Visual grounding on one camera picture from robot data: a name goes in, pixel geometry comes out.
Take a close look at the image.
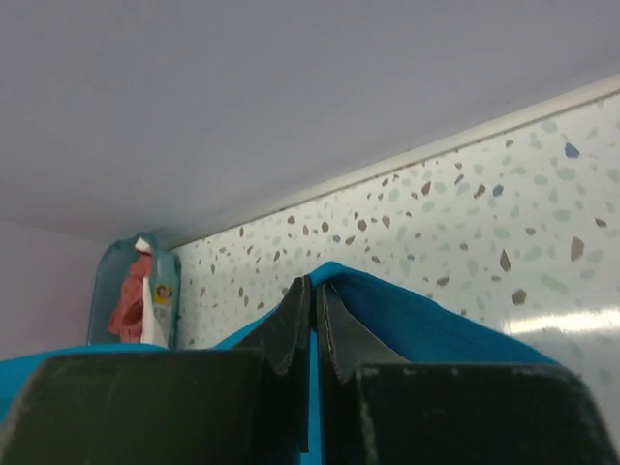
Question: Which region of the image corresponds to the blue t shirt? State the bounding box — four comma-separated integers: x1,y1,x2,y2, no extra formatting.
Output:
1,263,548,464

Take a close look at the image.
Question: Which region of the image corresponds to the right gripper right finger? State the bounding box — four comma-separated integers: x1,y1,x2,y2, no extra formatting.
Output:
316,285,619,464

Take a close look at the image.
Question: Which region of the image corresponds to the salmon pink t shirt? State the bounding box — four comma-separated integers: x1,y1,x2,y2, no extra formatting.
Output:
108,252,152,343

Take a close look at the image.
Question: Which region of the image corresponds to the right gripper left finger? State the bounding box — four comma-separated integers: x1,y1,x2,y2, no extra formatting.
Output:
1,278,310,464

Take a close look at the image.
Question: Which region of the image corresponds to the teal plastic laundry basket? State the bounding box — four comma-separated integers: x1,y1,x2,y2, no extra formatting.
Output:
86,232,181,349

